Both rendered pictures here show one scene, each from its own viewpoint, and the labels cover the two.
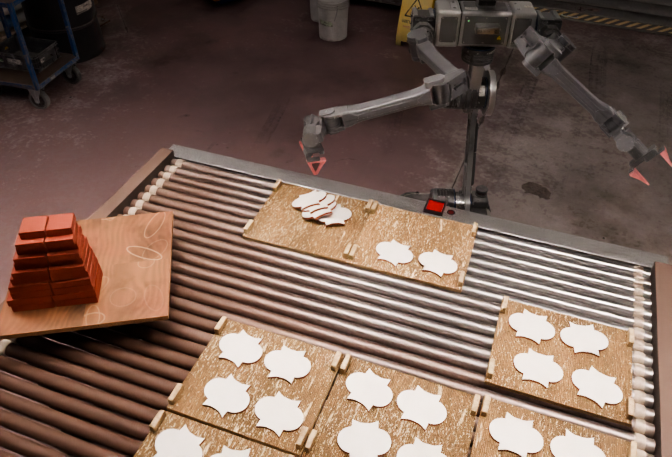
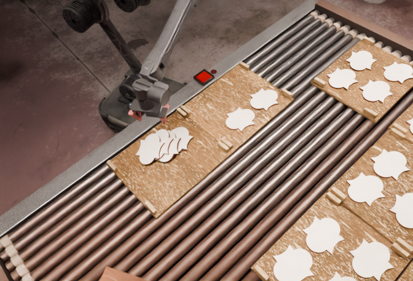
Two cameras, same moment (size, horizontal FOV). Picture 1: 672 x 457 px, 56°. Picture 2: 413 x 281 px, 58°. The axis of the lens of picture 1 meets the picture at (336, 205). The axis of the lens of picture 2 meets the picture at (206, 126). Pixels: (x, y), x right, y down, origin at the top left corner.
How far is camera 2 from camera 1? 1.41 m
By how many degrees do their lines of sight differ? 40
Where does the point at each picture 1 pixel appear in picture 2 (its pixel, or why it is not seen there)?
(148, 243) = not seen: outside the picture
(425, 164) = (66, 85)
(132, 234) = not seen: outside the picture
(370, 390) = (367, 188)
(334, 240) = (203, 151)
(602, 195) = (165, 19)
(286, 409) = (369, 252)
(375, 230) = (208, 120)
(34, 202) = not seen: outside the picture
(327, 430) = (393, 230)
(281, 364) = (322, 239)
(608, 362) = (380, 59)
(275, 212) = (143, 181)
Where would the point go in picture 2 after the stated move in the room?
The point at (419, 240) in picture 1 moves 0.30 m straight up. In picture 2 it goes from (235, 99) to (232, 51)
